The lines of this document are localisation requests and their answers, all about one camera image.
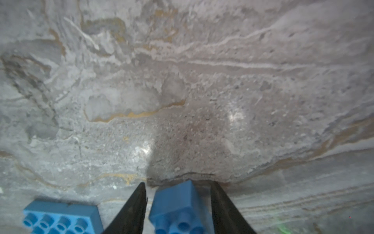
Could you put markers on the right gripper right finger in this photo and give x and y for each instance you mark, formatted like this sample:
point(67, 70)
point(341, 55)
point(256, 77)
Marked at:
point(226, 217)

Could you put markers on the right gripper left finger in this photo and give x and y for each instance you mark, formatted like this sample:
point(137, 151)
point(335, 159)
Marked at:
point(130, 219)

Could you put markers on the blue lego brick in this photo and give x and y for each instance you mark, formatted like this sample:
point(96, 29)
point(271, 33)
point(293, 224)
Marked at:
point(45, 217)
point(177, 210)

